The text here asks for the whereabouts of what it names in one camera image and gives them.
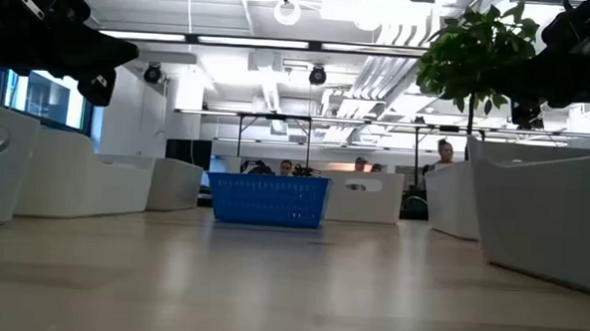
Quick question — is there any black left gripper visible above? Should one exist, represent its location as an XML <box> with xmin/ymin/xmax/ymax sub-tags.
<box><xmin>0</xmin><ymin>0</ymin><xmax>144</xmax><ymax>79</ymax></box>

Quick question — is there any green leafy plant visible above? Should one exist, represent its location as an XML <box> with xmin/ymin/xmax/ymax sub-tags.
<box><xmin>412</xmin><ymin>0</ymin><xmax>542</xmax><ymax>167</ymax></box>

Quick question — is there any blue perforated plastic basket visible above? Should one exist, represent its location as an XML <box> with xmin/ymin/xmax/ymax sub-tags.
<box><xmin>204</xmin><ymin>170</ymin><xmax>332</xmax><ymax>231</ymax></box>

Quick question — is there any white plastic basket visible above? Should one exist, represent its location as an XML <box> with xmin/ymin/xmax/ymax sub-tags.
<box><xmin>320</xmin><ymin>168</ymin><xmax>406</xmax><ymax>226</ymax></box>
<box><xmin>15</xmin><ymin>126</ymin><xmax>157</xmax><ymax>224</ymax></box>
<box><xmin>421</xmin><ymin>159</ymin><xmax>483</xmax><ymax>242</ymax></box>

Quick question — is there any grey plastic basket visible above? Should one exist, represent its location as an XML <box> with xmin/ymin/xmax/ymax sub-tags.
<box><xmin>461</xmin><ymin>137</ymin><xmax>590</xmax><ymax>298</ymax></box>
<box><xmin>146</xmin><ymin>158</ymin><xmax>205</xmax><ymax>214</ymax></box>
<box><xmin>0</xmin><ymin>101</ymin><xmax>43</xmax><ymax>231</ymax></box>

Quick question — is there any black round ceiling spotlight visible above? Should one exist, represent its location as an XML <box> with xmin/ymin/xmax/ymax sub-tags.
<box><xmin>308</xmin><ymin>64</ymin><xmax>329</xmax><ymax>87</ymax></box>
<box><xmin>142</xmin><ymin>61</ymin><xmax>163</xmax><ymax>86</ymax></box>

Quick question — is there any black metal frame stand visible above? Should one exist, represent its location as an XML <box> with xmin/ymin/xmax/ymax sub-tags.
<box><xmin>234</xmin><ymin>111</ymin><xmax>314</xmax><ymax>171</ymax></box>
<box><xmin>412</xmin><ymin>123</ymin><xmax>487</xmax><ymax>192</ymax></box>

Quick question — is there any large office window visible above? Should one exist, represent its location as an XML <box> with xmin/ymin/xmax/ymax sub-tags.
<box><xmin>0</xmin><ymin>66</ymin><xmax>97</xmax><ymax>137</ymax></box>

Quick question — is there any long ceiling light bar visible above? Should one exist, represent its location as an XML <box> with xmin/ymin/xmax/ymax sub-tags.
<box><xmin>98</xmin><ymin>28</ymin><xmax>429</xmax><ymax>58</ymax></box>

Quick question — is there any white ring ceiling lamp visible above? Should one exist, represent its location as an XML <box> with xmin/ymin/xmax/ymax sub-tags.
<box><xmin>272</xmin><ymin>0</ymin><xmax>303</xmax><ymax>28</ymax></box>

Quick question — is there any teal office chair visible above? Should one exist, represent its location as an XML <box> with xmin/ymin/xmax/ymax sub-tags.
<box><xmin>403</xmin><ymin>193</ymin><xmax>431</xmax><ymax>221</ymax></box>

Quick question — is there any black background monitor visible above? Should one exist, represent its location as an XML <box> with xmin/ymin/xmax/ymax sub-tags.
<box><xmin>164</xmin><ymin>138</ymin><xmax>213</xmax><ymax>171</ymax></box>

